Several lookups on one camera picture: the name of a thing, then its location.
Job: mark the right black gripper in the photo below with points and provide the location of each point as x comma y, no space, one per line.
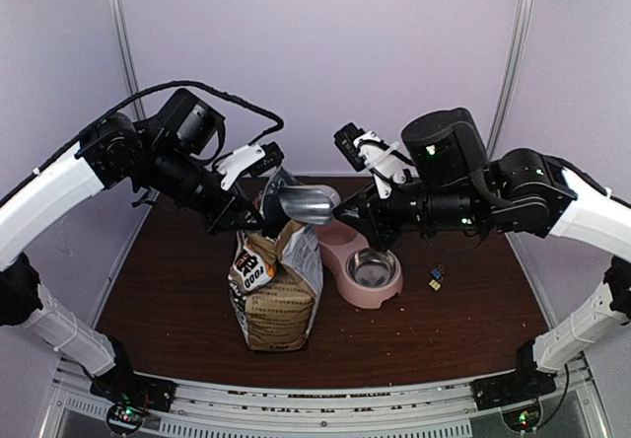
377,233

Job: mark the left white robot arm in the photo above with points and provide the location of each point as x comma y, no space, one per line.
53,227

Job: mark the pink double pet bowl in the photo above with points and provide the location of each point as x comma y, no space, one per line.
337,242

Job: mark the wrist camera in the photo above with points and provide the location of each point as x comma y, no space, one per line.
250,159
367,151

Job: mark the right aluminium frame post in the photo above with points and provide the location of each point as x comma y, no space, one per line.
515,54

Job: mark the dog food bag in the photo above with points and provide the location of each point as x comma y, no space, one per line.
276,276

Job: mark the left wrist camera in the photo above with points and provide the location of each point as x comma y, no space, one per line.
250,159

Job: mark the metal food scoop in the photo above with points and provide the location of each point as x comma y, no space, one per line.
309,204

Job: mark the left aluminium frame post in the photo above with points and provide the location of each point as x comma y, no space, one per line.
124,46

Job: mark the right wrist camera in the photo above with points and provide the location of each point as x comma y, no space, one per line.
367,151

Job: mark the gold binder clip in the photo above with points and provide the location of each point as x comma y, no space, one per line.
435,285

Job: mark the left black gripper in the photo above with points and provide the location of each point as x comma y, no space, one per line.
223,218

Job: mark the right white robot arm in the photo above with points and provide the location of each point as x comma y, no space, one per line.
441,180

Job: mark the aluminium frame post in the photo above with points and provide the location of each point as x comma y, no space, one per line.
124,46
515,54

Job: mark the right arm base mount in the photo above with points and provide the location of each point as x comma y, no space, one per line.
517,394

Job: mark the blue binder clip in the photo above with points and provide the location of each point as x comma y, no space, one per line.
437,273

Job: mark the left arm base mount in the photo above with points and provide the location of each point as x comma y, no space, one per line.
128,413

